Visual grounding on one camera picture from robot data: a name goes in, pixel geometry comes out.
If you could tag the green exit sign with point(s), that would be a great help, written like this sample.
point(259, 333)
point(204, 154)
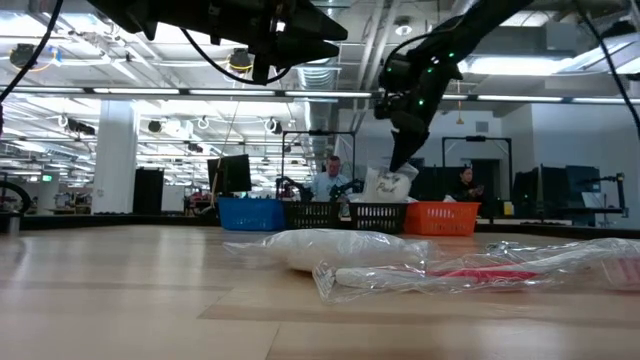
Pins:
point(46, 177)

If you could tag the black ceiling spotlight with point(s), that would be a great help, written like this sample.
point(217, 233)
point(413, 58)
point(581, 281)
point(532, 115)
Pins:
point(22, 55)
point(240, 60)

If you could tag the long ceiling light bar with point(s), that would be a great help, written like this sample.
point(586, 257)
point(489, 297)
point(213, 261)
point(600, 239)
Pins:
point(320, 94)

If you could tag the orange plastic bin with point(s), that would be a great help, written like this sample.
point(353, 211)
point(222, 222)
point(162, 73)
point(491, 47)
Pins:
point(442, 217)

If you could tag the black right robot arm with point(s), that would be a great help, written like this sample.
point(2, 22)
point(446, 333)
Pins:
point(480, 20)

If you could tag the blue plastic bin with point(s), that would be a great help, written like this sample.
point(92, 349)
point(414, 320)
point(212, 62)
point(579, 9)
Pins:
point(250, 214)

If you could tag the person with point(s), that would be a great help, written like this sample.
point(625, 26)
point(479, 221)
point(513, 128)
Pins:
point(330, 182)
point(467, 187)

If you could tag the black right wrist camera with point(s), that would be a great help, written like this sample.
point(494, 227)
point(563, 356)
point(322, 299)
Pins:
point(386, 107)

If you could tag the bagged cotton swabs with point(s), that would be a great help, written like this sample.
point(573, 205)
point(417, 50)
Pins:
point(340, 249)

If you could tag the grey cup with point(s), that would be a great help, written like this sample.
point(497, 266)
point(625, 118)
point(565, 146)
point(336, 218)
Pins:
point(10, 223)

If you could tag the black partition panel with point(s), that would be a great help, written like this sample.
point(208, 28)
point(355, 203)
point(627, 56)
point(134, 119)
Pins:
point(435, 185)

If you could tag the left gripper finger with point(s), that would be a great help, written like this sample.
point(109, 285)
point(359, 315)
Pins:
point(315, 27)
point(310, 52)

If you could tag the dark desktop monitor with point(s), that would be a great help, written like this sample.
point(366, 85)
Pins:
point(582, 180)

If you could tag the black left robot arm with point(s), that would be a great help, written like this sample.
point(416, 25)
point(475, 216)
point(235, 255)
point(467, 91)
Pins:
point(165, 12)

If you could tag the black desktop monitor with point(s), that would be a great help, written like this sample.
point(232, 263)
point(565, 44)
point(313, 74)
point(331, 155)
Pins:
point(530, 190)

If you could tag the silver ribbed ventilation duct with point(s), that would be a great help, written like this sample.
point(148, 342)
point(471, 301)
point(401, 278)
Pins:
point(320, 80)

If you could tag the black computer monitor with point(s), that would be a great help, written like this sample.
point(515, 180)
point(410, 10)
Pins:
point(230, 172)

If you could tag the bagged blue toothbrush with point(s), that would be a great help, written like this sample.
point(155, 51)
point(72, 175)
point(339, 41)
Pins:
point(449, 199)

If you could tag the black aluminium table frame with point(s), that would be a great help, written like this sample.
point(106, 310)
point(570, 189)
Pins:
point(100, 221)

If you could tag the bagged red toothbrush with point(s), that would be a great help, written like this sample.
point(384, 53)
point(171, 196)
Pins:
point(480, 274)

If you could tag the black background robot arm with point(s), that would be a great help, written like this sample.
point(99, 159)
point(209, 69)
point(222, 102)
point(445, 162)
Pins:
point(292, 187)
point(345, 189)
point(620, 190)

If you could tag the black cabinet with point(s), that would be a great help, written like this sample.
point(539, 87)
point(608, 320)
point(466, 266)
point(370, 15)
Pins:
point(147, 190)

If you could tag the bagged white cotton pads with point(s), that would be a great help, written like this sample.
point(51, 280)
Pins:
point(387, 187)

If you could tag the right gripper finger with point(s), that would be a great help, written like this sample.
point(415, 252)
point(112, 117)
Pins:
point(407, 147)

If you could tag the white square pillar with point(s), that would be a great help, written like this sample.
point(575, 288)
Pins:
point(115, 155)

